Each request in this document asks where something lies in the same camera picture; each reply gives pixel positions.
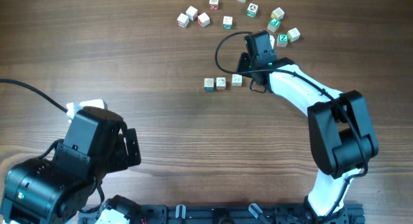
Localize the wooden block letter Z side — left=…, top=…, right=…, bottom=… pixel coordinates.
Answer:
left=177, top=13, right=190, bottom=28

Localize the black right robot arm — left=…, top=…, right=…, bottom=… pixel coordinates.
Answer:
left=236, top=31, right=378, bottom=223

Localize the green bordered picture block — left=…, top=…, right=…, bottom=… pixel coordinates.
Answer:
left=247, top=3, right=258, bottom=17

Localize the red number six block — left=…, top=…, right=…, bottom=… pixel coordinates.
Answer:
left=216, top=77, right=227, bottom=90

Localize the red edged wooden block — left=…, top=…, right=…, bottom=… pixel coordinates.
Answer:
left=186, top=6, right=198, bottom=21

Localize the blue number wooden block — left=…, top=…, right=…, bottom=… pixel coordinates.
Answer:
left=204, top=78, right=215, bottom=92

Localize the red letter Q block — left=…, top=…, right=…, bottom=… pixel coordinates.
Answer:
left=209, top=0, right=219, bottom=10

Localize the yellow edged wooden block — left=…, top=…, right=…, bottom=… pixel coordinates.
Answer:
left=271, top=7, right=285, bottom=21

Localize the green letter wooden block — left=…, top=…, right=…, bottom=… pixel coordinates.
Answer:
left=223, top=16, right=233, bottom=30

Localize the wooden block number one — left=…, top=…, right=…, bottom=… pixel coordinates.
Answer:
left=232, top=74, right=243, bottom=87

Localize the wooden block animal drawing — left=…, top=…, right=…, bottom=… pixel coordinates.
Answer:
left=197, top=12, right=210, bottom=28

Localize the yellow turtle wooden block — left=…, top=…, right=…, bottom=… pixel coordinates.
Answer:
left=287, top=28, right=301, bottom=42

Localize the green letter Z block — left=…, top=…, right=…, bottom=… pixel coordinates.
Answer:
left=277, top=34, right=288, bottom=47

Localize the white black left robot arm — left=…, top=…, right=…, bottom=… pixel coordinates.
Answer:
left=1, top=107, right=141, bottom=223

